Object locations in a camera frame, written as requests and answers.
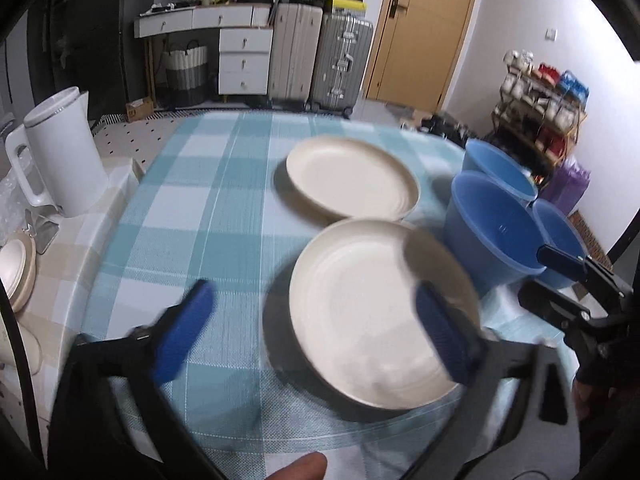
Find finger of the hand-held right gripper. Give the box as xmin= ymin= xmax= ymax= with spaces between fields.
xmin=517 ymin=280 xmax=618 ymax=343
xmin=536 ymin=244 xmax=636 ymax=303

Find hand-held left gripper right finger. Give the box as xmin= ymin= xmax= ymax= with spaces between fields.
xmin=400 ymin=282 xmax=582 ymax=480

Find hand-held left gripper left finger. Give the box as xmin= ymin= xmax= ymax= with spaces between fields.
xmin=47 ymin=279 xmax=221 ymax=480

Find blue bowl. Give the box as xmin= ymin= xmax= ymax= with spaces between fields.
xmin=444 ymin=170 xmax=547 ymax=286
xmin=461 ymin=139 xmax=538 ymax=206
xmin=532 ymin=199 xmax=588 ymax=288

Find cream round plate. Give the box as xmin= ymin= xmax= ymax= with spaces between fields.
xmin=286 ymin=136 xmax=421 ymax=222
xmin=289 ymin=217 xmax=481 ymax=411

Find person's right hand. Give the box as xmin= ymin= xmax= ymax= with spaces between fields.
xmin=572 ymin=377 xmax=594 ymax=423

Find person's left hand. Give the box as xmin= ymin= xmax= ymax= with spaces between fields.
xmin=267 ymin=452 xmax=329 ymax=480

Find purple bag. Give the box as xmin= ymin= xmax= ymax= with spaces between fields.
xmin=540 ymin=156 xmax=592 ymax=216

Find beige checked cloth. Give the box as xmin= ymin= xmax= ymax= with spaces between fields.
xmin=0 ymin=160 xmax=147 ymax=411

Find wooden shoe rack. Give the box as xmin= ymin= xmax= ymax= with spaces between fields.
xmin=491 ymin=50 xmax=589 ymax=173

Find white round object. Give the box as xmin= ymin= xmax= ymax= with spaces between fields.
xmin=0 ymin=329 xmax=43 ymax=377

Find rows of shoes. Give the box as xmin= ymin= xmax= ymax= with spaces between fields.
xmin=495 ymin=50 xmax=589 ymax=161

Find small white dish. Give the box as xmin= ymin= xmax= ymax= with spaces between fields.
xmin=0 ymin=232 xmax=38 ymax=312

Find white electric kettle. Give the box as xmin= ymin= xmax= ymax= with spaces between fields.
xmin=5 ymin=86 xmax=109 ymax=219

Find black white patterned rug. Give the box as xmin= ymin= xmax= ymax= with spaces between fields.
xmin=90 ymin=104 xmax=261 ymax=131

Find small cardboard box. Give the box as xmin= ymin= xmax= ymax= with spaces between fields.
xmin=125 ymin=97 xmax=155 ymax=123

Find grey white laundry basket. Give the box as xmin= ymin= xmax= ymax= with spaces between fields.
xmin=162 ymin=42 xmax=210 ymax=108

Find wooden door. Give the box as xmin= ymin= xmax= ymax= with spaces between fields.
xmin=362 ymin=0 xmax=483 ymax=112

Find white desk with drawers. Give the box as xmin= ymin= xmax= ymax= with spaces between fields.
xmin=134 ymin=2 xmax=275 ymax=97

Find silver suitcase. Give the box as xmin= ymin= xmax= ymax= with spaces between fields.
xmin=307 ymin=12 xmax=375 ymax=117

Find beige suitcase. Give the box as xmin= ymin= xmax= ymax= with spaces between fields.
xmin=268 ymin=2 xmax=325 ymax=111

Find dark tall cabinet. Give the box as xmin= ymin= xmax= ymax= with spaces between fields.
xmin=0 ymin=0 xmax=128 ymax=121

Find yellow and black shoe box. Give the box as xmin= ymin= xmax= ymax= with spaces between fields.
xmin=325 ymin=0 xmax=369 ymax=16

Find black cable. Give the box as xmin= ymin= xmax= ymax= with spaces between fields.
xmin=0 ymin=280 xmax=57 ymax=480

